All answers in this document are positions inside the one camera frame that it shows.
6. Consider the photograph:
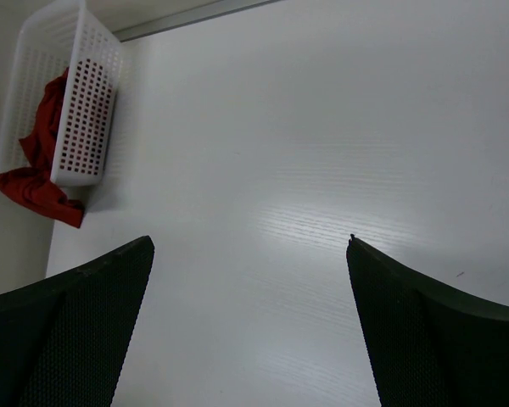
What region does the white plastic laundry basket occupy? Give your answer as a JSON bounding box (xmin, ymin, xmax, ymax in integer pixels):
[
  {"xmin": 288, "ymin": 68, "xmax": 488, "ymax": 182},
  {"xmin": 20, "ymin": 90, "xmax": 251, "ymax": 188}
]
[{"xmin": 0, "ymin": 1, "xmax": 124, "ymax": 187}]

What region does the red t-shirt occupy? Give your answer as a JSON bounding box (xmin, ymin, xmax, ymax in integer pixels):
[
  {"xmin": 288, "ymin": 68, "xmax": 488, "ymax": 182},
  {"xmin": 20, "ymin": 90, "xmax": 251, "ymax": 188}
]
[{"xmin": 0, "ymin": 71, "xmax": 85, "ymax": 228}]

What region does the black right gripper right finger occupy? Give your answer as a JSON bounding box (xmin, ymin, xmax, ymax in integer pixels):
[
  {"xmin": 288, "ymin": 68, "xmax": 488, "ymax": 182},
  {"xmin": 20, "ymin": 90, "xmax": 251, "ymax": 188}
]
[{"xmin": 346, "ymin": 237, "xmax": 509, "ymax": 406}]

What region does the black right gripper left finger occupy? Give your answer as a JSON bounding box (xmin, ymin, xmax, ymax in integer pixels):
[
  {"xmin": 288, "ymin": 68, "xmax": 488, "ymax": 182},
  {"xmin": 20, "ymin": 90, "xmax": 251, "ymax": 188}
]
[{"xmin": 0, "ymin": 236, "xmax": 154, "ymax": 406}]

